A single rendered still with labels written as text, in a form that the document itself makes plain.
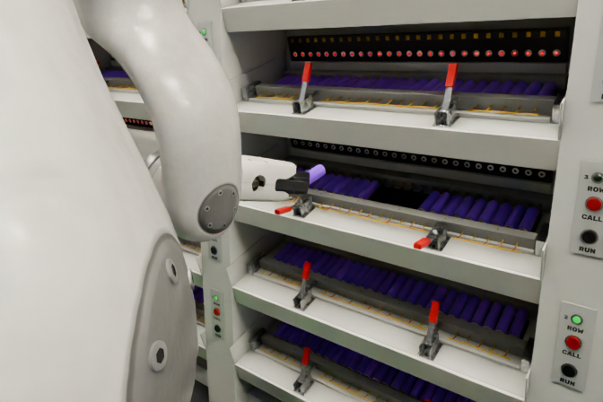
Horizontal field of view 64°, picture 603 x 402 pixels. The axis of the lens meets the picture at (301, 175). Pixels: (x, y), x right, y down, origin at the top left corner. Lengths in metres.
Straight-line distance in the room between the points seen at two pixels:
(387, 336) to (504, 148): 0.40
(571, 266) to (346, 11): 0.49
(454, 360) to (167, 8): 0.69
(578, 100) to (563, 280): 0.24
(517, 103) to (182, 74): 0.52
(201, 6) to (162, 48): 0.63
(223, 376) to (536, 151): 0.87
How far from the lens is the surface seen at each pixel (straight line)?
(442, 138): 0.74
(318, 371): 1.13
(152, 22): 0.42
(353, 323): 0.95
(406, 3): 0.76
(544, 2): 0.71
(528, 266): 0.77
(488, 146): 0.72
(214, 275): 1.13
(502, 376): 0.87
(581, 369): 0.79
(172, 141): 0.38
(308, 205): 0.92
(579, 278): 0.74
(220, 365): 1.24
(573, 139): 0.69
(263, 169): 0.55
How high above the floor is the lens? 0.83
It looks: 14 degrees down
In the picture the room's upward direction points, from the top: straight up
